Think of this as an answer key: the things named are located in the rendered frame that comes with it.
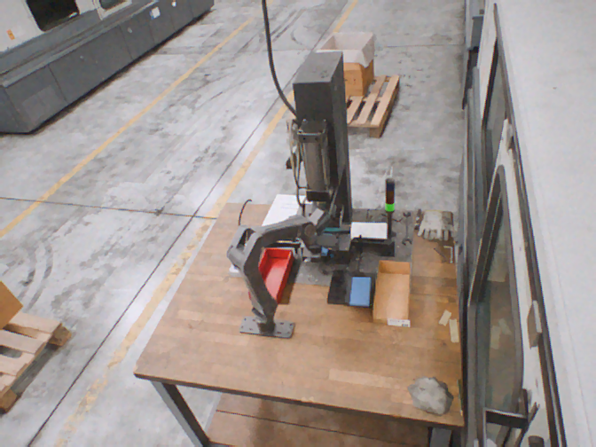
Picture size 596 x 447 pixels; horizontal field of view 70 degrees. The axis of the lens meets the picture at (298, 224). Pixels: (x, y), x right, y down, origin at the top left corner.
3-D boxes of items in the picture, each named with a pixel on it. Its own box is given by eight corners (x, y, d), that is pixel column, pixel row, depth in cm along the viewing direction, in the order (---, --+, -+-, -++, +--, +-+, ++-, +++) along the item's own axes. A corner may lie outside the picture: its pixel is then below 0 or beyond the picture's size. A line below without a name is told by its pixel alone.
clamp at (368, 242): (352, 254, 182) (351, 237, 175) (353, 248, 184) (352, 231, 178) (388, 257, 178) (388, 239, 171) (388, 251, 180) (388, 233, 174)
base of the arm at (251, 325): (239, 304, 159) (233, 319, 154) (292, 309, 153) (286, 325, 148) (244, 317, 164) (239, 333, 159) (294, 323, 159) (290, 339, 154)
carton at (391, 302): (372, 324, 155) (372, 310, 150) (379, 273, 173) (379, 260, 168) (409, 328, 151) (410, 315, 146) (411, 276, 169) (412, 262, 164)
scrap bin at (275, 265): (250, 301, 169) (247, 292, 165) (268, 257, 187) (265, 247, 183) (279, 305, 166) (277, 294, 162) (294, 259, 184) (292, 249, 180)
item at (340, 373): (199, 469, 210) (129, 372, 152) (258, 309, 281) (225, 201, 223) (439, 521, 181) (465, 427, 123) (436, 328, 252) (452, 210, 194)
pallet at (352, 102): (320, 85, 542) (318, 74, 533) (399, 86, 509) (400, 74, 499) (286, 132, 460) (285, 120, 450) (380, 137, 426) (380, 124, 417)
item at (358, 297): (349, 309, 158) (348, 303, 156) (352, 278, 169) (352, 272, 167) (368, 309, 156) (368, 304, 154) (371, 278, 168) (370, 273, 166)
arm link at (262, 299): (267, 299, 157) (240, 239, 135) (279, 308, 153) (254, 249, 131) (254, 310, 155) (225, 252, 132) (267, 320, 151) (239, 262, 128)
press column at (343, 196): (320, 223, 200) (300, 64, 152) (325, 207, 209) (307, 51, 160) (350, 224, 196) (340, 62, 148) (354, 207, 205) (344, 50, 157)
